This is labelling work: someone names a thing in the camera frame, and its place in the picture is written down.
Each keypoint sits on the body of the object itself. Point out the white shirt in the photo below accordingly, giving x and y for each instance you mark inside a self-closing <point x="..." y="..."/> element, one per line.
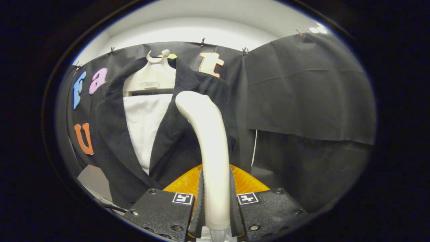
<point x="144" y="127"/>

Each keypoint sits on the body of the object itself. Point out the grey cabinet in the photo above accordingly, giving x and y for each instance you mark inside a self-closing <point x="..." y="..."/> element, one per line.
<point x="94" y="179"/>

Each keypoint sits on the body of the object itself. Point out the cream clothes hanger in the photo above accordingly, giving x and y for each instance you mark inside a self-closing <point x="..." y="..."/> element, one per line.
<point x="153" y="77"/>

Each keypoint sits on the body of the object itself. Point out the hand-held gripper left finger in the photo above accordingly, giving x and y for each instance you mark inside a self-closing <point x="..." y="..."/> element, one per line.
<point x="161" y="211"/>

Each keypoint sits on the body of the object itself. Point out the black jacket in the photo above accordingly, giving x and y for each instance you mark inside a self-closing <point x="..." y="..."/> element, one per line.
<point x="178" y="151"/>

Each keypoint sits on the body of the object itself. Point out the black backdrop cloth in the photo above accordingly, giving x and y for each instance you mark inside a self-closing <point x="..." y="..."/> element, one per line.
<point x="302" y="101"/>

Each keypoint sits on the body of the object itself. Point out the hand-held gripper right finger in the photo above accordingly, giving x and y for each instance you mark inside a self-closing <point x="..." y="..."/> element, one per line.
<point x="268" y="211"/>

